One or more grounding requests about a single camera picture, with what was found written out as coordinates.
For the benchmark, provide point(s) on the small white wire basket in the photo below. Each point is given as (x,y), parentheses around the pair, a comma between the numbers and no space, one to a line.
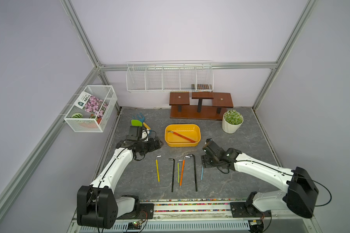
(90,123)

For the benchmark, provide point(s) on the long black hex key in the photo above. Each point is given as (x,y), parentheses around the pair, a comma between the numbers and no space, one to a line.
(195,171)

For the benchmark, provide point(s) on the white pot green succulent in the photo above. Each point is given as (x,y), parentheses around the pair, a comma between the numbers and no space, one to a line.
(231,122)

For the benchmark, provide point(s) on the brown wooden stand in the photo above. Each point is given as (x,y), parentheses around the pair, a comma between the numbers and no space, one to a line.
(199,105)

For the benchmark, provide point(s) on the green striped ball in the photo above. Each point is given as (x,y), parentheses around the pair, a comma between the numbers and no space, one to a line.
(77,115)

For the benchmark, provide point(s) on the yellow hex key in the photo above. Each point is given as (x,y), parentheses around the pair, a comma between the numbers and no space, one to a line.
(157,168)

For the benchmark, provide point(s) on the short black hex key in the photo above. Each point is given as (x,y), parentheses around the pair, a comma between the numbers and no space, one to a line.
(173,173)

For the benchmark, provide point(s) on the green hex key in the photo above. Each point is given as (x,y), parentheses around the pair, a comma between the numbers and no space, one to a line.
(178,169)

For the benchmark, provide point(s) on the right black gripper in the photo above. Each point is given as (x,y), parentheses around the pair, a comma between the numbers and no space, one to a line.
(204,158)

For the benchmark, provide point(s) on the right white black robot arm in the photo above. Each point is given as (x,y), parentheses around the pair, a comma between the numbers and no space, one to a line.
(296,192)

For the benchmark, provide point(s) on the red hex key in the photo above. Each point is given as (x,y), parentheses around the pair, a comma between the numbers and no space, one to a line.
(182,136)

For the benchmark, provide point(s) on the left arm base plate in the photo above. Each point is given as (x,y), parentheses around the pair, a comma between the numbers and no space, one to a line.
(143,211)

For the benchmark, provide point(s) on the colourful grid item in basket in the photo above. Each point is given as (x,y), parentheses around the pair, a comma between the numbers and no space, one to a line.
(202,87)

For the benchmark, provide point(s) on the orange hex key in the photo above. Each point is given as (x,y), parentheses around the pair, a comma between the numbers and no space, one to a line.
(182,170)

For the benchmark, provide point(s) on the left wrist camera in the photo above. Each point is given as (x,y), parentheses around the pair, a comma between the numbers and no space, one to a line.
(137,133)

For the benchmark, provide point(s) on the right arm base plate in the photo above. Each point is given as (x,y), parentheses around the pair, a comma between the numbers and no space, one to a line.
(243,210)

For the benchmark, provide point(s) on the long white wire basket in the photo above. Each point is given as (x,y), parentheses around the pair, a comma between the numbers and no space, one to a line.
(168,76)

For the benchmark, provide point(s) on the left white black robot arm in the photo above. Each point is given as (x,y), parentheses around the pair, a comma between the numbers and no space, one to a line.
(96,204)

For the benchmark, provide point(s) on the blue toy rake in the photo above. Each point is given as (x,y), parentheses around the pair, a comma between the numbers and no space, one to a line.
(141,118)

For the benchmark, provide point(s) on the yellow plastic storage box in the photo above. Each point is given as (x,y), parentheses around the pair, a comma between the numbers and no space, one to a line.
(191,131)

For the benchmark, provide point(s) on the flower seed packet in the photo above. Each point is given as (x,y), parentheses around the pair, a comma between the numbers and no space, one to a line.
(91,104)

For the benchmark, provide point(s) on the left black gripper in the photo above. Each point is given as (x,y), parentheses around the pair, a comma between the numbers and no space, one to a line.
(152,146)

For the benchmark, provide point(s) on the aluminium mounting rail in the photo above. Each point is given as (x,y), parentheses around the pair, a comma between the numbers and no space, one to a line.
(203,216)

